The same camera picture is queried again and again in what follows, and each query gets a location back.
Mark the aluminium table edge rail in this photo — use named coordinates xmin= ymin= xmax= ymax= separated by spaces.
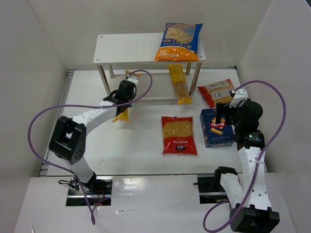
xmin=38 ymin=69 xmax=76 ymax=177

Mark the yellow spaghetti bag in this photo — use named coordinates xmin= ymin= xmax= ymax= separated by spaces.
xmin=168 ymin=65 xmax=192 ymax=105
xmin=112 ymin=70 xmax=142 ymax=122

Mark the white two-tier shelf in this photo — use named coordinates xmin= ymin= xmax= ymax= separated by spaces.
xmin=93 ymin=33 xmax=207 ymax=107

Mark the red fusilli bag right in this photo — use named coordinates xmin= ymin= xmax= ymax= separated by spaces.
xmin=197 ymin=79 xmax=234 ymax=108

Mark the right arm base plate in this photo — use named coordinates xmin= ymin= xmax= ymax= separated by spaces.
xmin=193 ymin=174 xmax=227 ymax=204

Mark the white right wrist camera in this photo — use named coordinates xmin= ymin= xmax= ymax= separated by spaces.
xmin=229 ymin=88 xmax=248 ymax=108

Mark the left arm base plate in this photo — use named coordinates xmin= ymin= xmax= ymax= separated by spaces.
xmin=58 ymin=176 xmax=113 ymax=206

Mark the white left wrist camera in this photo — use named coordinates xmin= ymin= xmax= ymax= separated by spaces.
xmin=126 ymin=74 xmax=139 ymax=85

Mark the red fusilli bag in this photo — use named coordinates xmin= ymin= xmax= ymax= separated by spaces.
xmin=197 ymin=79 xmax=234 ymax=108
xmin=161 ymin=116 xmax=197 ymax=156

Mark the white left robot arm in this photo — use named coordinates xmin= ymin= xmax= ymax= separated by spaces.
xmin=49 ymin=76 xmax=138 ymax=192

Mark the blue rigatoni pasta box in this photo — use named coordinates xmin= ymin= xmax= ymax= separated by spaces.
xmin=200 ymin=109 xmax=234 ymax=148

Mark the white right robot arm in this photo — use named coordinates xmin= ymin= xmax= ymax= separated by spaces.
xmin=215 ymin=99 xmax=280 ymax=233

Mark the blue orange pasta bag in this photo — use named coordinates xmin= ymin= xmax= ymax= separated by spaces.
xmin=155 ymin=23 xmax=203 ymax=62

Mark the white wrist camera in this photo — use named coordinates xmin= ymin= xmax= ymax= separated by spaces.
xmin=229 ymin=88 xmax=248 ymax=108
xmin=126 ymin=74 xmax=139 ymax=85

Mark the yellow spaghetti bag on shelf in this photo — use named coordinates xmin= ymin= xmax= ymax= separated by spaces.
xmin=168 ymin=65 xmax=192 ymax=105

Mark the red fusilli bag centre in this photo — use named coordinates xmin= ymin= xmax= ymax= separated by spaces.
xmin=161 ymin=116 xmax=197 ymax=156

